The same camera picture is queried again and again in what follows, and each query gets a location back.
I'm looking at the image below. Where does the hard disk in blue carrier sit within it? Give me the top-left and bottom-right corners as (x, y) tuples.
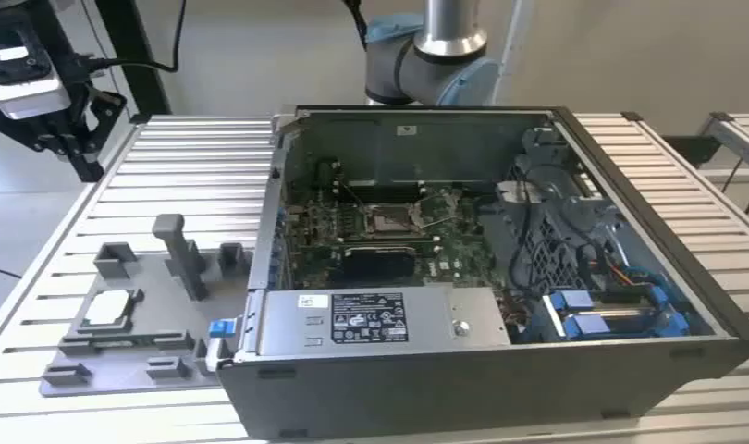
(192, 316), (239, 373)

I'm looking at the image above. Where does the silver CPU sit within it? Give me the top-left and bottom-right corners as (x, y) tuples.
(80, 290), (133, 326)

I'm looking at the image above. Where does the black box under table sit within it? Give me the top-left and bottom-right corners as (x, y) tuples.
(659, 133), (722, 168)

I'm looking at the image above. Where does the green motherboard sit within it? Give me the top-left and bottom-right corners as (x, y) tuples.
(279, 182), (506, 289)

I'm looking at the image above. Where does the blue-grey disk bay cage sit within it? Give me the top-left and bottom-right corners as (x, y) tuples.
(476, 125), (715, 344)

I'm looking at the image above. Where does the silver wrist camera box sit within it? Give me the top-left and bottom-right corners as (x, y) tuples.
(0, 14), (73, 122)

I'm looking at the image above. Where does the grey parts rack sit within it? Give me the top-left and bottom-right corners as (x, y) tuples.
(38, 212), (256, 399)

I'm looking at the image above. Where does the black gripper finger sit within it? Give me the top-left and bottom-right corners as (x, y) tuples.
(71, 85), (129, 163)
(0, 106), (73, 156)

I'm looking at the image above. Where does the green RAM stick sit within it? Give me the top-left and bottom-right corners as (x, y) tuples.
(88, 339), (160, 349)

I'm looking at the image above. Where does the black camera cable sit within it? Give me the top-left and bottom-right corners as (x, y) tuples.
(71, 0), (187, 74)

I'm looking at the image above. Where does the black open PC case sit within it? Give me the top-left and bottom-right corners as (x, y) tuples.
(216, 104), (749, 440)

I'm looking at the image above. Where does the black metal frame post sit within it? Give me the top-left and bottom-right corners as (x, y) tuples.
(95, 0), (172, 117)
(32, 0), (107, 182)

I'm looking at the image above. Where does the metal slat side table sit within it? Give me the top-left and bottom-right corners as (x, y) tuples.
(697, 111), (749, 218)

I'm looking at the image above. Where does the black wire bundle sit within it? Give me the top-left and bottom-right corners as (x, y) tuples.
(507, 216), (546, 297)

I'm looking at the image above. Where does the blue disk carrier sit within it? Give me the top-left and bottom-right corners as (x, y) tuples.
(555, 289), (593, 310)
(562, 312), (611, 342)

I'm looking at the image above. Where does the silver power supply unit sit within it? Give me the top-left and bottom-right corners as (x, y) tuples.
(253, 285), (514, 358)

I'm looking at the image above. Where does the thin metal locking lever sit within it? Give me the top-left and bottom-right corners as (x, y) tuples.
(342, 180), (375, 210)

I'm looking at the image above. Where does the black power supply label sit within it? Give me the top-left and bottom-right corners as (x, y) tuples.
(328, 290), (408, 344)

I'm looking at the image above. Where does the CPU socket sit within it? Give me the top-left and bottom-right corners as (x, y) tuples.
(362, 202), (426, 241)

